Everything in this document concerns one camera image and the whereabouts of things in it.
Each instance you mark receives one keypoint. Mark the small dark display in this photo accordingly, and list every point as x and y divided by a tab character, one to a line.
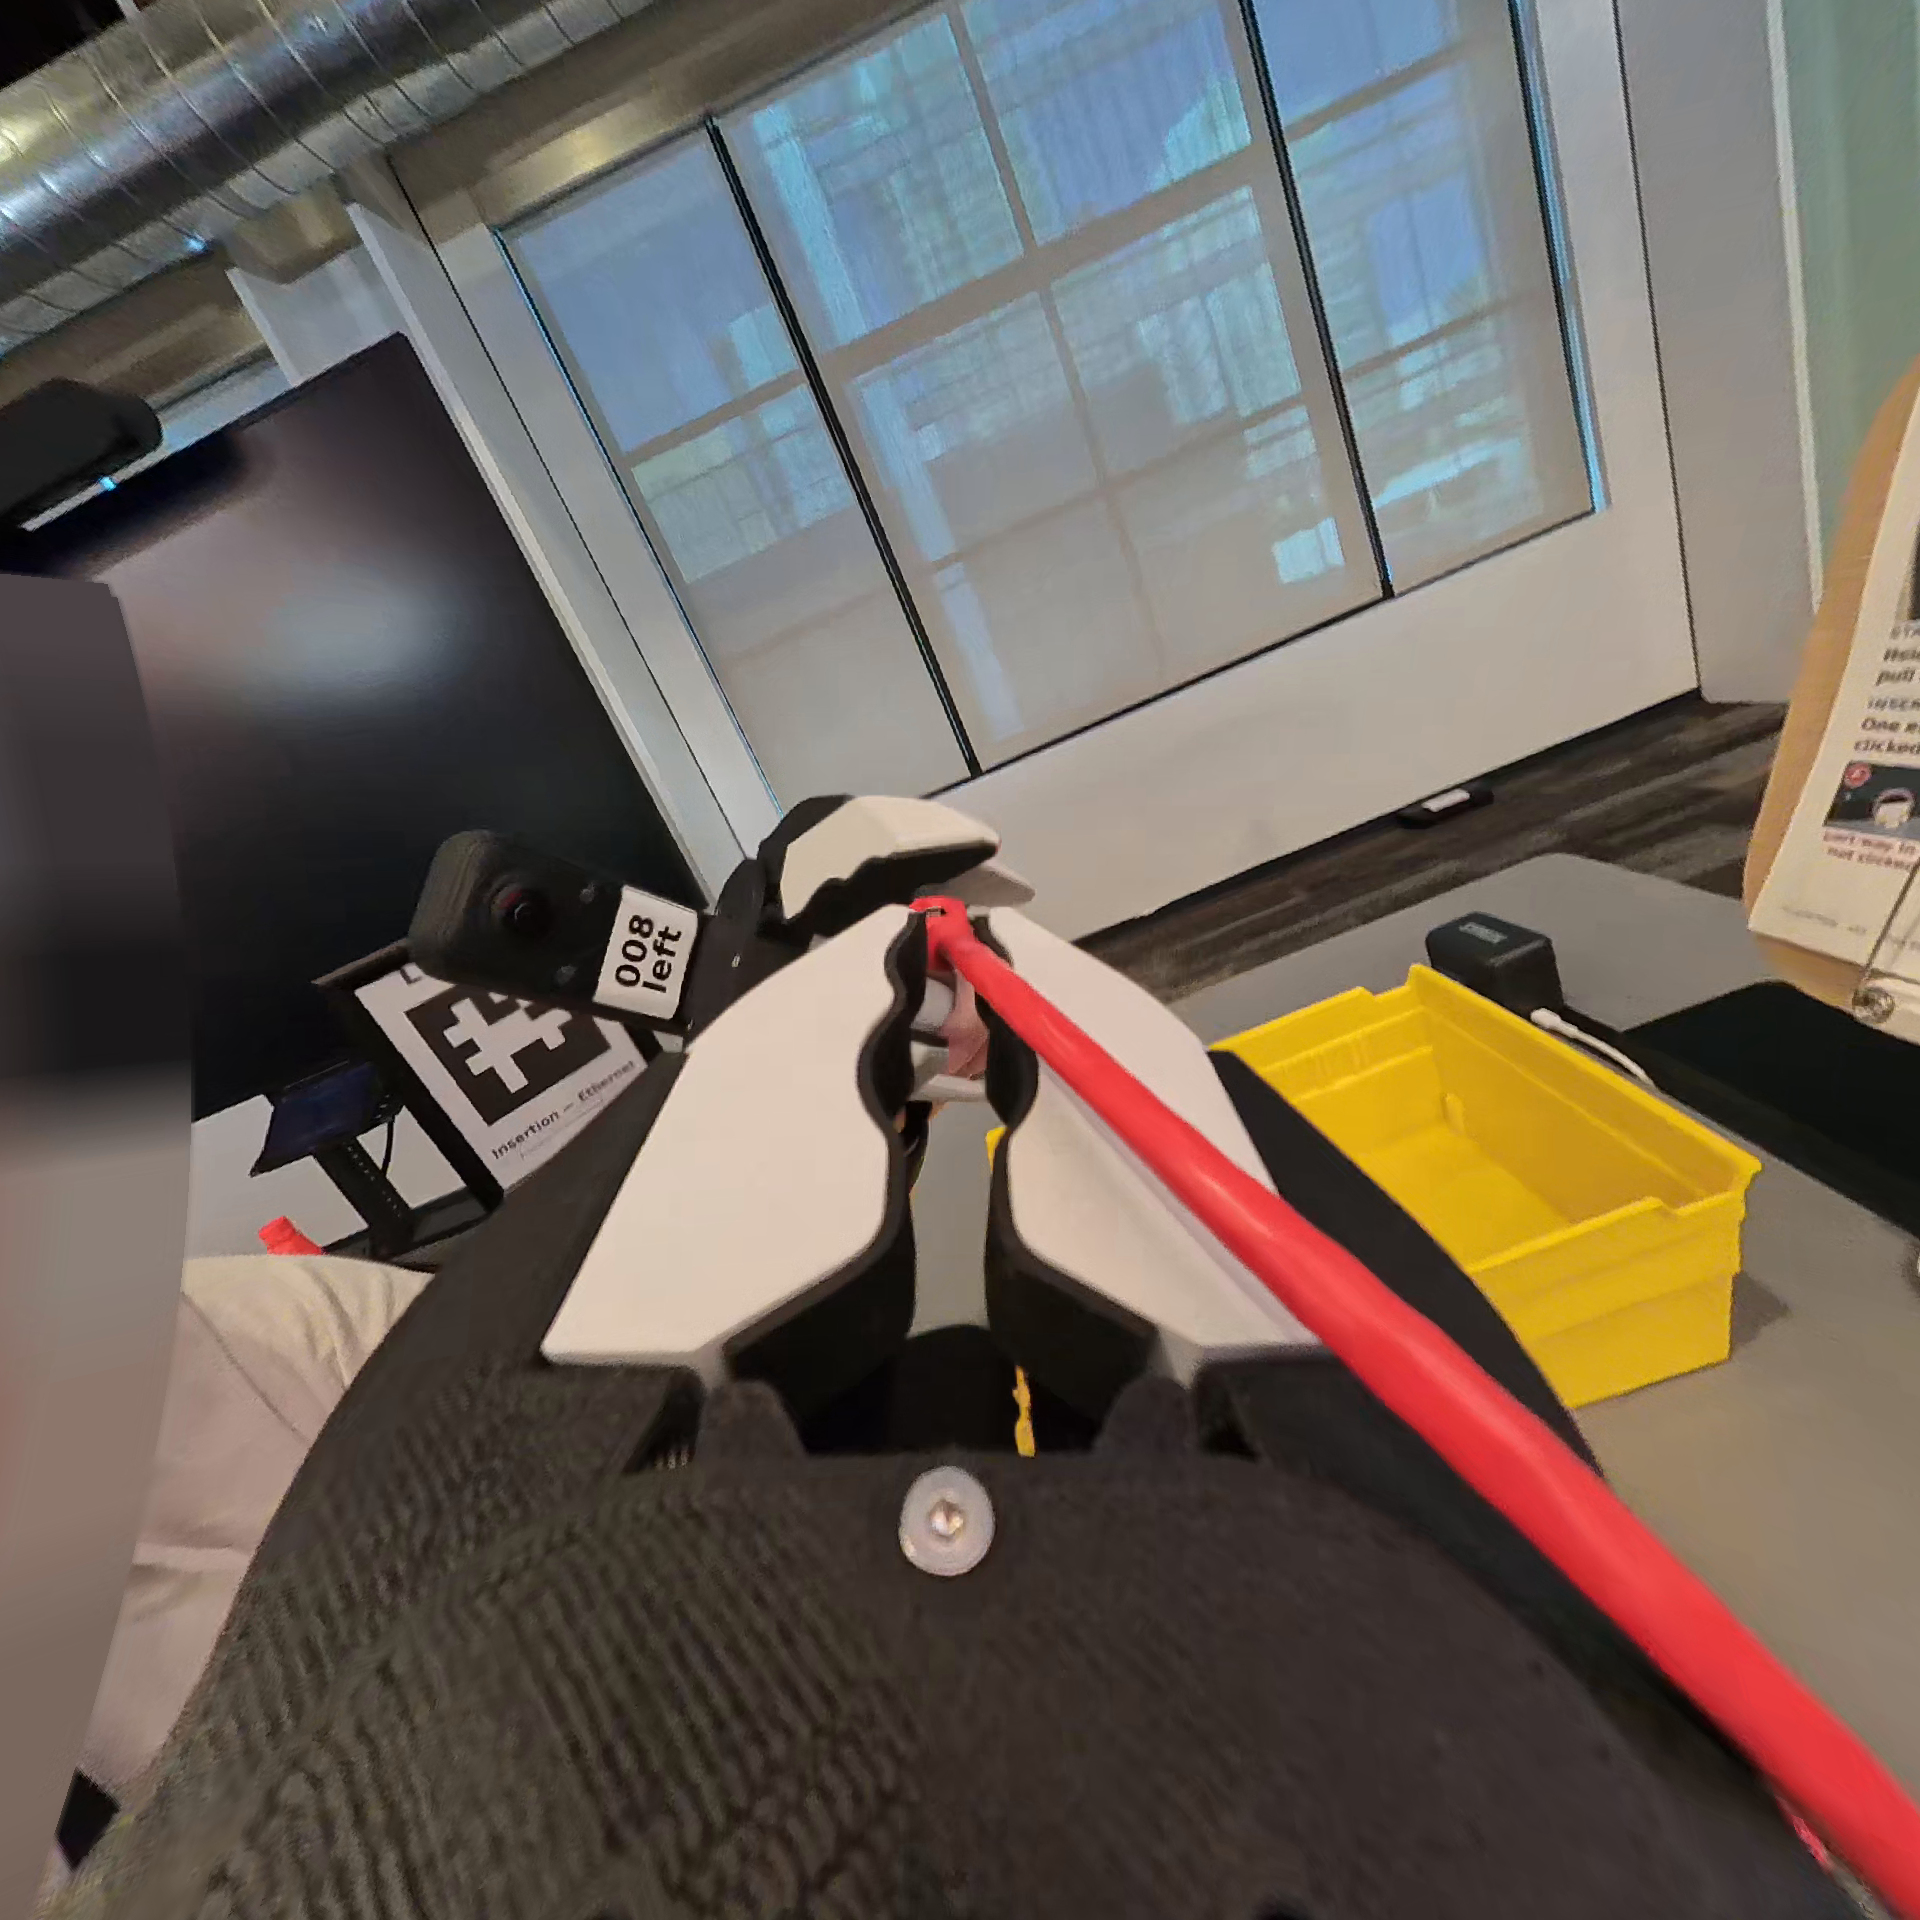
324	1109

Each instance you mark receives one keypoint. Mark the red plastic piece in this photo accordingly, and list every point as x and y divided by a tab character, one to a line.
285	1238

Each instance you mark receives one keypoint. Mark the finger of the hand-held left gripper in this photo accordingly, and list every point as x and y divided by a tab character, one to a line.
998	887
901	839

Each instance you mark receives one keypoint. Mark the large black screen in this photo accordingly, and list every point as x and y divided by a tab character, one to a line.
376	675

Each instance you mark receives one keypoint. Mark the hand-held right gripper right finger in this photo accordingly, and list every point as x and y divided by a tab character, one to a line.
1110	1231

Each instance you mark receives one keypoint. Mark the wooden clipboard board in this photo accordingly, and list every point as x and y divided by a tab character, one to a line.
1808	705

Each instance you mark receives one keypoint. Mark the black desk mat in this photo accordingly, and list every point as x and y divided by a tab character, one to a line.
1786	1081

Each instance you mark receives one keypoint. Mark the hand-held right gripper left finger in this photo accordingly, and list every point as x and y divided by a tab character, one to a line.
751	1172

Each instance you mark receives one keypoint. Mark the large window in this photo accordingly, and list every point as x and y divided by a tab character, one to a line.
1051	377

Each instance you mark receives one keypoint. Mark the round silver spiral duct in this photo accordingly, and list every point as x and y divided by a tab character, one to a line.
224	137

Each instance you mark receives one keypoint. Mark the person's white clothing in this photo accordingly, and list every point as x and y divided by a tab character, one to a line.
254	1426

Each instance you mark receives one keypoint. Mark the black power adapter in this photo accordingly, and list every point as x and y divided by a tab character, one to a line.
1494	961

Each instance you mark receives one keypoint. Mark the printed instruction sheet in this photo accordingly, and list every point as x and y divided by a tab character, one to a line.
1883	811

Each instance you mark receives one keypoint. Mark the marker sign board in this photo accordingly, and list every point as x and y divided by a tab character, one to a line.
510	1051

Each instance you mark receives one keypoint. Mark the small black floor device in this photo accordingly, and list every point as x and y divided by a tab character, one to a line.
1444	806

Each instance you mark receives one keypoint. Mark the black rounded device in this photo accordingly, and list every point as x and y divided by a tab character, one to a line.
76	442

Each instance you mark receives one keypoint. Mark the yellow plastic bin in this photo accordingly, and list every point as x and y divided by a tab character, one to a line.
1575	1186

